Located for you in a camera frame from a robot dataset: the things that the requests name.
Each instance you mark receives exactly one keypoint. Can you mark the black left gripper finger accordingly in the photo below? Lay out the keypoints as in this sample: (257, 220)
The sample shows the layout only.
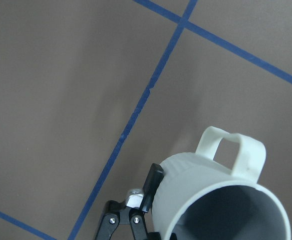
(132, 210)

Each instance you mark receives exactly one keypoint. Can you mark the white ceramic mug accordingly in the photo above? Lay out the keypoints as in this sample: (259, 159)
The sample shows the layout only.
(213, 193)

